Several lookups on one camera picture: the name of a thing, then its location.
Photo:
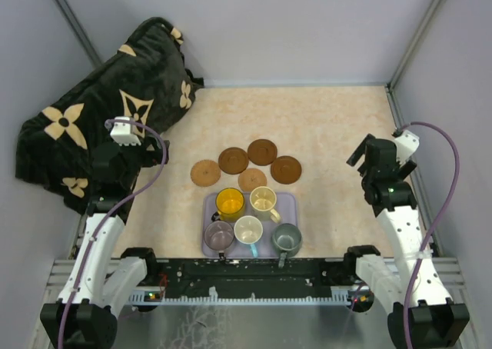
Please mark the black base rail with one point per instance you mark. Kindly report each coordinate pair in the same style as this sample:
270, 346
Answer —
245, 278

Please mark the white mug blue handle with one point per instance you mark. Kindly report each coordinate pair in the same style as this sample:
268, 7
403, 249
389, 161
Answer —
248, 230

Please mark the purple mug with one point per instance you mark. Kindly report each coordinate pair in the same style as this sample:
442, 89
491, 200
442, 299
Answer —
218, 239

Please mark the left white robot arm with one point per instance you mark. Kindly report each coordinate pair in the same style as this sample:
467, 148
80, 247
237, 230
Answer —
85, 314

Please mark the yellow translucent mug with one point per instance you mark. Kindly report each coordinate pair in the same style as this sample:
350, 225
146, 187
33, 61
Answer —
230, 204

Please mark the grey green mug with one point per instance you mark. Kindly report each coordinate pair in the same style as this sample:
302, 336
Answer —
286, 241

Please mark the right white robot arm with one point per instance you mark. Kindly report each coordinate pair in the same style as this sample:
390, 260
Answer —
420, 311

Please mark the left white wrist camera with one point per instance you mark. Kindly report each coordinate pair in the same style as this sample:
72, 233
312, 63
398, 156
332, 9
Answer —
122, 132

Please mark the light cork coaster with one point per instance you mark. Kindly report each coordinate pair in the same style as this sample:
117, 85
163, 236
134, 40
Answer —
251, 178
205, 173

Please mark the cream yellow mug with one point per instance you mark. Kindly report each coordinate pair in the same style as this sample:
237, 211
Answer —
263, 201

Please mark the dark brown coaster top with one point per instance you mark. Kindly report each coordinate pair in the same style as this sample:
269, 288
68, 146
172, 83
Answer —
262, 152

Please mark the lavender plastic tray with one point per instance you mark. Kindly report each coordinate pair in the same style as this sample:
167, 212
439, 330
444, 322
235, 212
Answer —
286, 206

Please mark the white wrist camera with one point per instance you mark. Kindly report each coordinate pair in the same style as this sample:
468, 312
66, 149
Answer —
407, 143
122, 132

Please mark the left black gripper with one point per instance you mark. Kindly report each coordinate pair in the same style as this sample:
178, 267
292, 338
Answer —
152, 157

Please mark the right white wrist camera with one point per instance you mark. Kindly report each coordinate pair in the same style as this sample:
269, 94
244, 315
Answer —
407, 143

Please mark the dark brown coaster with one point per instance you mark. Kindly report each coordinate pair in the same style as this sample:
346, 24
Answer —
233, 160
262, 152
286, 170

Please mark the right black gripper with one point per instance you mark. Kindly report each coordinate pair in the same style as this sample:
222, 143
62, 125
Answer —
359, 152

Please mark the black floral plush blanket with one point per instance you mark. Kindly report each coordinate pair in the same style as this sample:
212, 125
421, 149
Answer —
146, 80

